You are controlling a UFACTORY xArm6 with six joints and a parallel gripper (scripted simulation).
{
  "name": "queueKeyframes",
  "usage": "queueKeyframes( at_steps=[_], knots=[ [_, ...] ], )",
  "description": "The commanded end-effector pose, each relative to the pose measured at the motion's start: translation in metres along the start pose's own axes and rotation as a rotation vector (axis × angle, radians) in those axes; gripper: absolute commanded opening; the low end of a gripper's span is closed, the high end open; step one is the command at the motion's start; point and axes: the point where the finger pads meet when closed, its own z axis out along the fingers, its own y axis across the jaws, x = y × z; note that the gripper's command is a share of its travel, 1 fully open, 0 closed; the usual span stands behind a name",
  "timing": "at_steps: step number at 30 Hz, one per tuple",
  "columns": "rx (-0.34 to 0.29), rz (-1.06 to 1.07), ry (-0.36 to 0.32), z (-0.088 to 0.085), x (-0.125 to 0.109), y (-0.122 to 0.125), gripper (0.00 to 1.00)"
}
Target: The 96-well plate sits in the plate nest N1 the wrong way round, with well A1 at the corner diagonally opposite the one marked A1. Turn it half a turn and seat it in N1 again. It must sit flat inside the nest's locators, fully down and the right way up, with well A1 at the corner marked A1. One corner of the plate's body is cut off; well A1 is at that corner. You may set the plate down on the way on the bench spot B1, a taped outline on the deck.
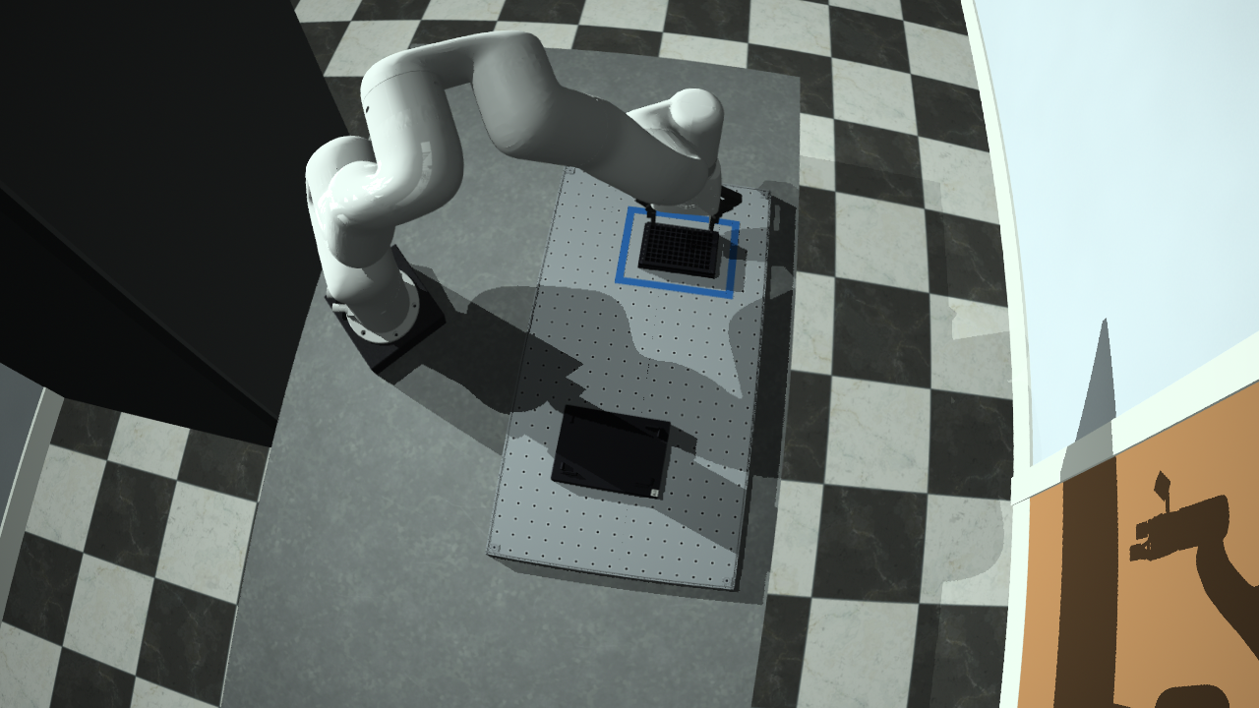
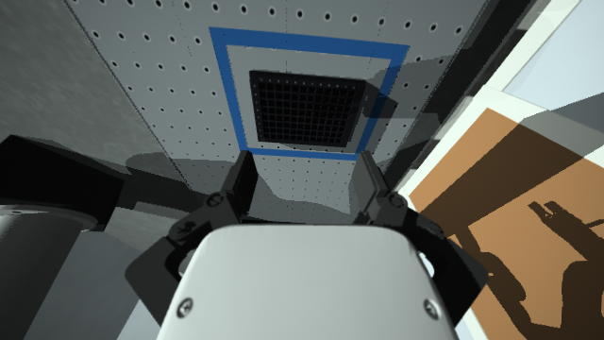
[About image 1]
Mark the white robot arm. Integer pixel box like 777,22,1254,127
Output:
306,30,724,344

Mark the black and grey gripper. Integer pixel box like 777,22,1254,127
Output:
635,157,742,231

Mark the blue taped rectangle outline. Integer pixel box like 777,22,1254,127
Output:
614,207,740,299

